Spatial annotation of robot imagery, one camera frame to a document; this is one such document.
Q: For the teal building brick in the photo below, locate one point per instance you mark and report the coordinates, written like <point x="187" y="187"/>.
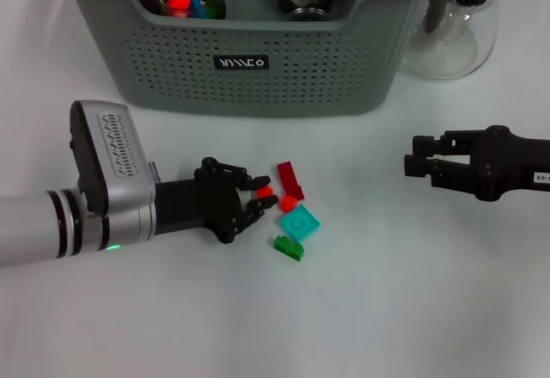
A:
<point x="300" y="222"/>

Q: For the glass carafe black lid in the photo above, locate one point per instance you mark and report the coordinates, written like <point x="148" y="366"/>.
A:
<point x="451" y="51"/>

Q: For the blue square building plate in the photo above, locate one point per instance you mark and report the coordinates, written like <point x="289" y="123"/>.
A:
<point x="198" y="7"/>

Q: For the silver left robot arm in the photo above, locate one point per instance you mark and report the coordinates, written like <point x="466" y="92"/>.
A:
<point x="43" y="227"/>

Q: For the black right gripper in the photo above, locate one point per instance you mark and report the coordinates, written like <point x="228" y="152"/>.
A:
<point x="507" y="163"/>

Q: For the dark red building brick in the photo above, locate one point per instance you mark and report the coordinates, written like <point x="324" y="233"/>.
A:
<point x="290" y="180"/>

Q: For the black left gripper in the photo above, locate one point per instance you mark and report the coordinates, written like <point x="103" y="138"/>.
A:
<point x="193" y="206"/>

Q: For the small red building brick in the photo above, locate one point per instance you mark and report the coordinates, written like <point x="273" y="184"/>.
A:
<point x="265" y="192"/>
<point x="289" y="203"/>

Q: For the grey-green perforated storage bin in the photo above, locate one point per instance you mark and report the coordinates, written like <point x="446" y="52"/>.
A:
<point x="180" y="73"/>

